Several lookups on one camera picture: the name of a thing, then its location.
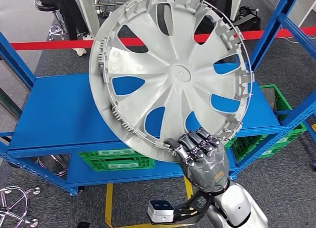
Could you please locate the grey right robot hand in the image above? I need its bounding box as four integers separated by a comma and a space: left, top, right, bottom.
165, 127, 230, 193

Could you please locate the grey plastic wheel hubcap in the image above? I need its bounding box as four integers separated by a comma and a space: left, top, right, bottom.
88, 0, 255, 164

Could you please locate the blue metal shelf rack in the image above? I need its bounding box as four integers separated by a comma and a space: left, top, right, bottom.
0, 0, 316, 197

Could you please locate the black bag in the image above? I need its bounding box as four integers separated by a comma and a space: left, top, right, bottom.
233, 5, 262, 32

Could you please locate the chrome disc stool base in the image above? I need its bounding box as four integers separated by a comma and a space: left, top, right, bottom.
38, 153, 71, 179

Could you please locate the chrome star stool base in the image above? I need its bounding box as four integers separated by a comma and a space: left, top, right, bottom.
0, 186, 42, 228

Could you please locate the red barrier tape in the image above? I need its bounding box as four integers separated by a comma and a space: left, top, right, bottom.
10, 26, 316, 52

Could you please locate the black stool with chrome base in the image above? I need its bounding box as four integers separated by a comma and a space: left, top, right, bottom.
34, 0, 67, 42

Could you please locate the black camera bracket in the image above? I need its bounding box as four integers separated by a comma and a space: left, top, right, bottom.
172, 190, 213, 222

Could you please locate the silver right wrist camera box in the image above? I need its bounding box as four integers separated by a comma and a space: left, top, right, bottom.
147, 200, 175, 225

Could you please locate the white table frame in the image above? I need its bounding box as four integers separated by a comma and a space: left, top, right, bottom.
75, 0, 245, 36

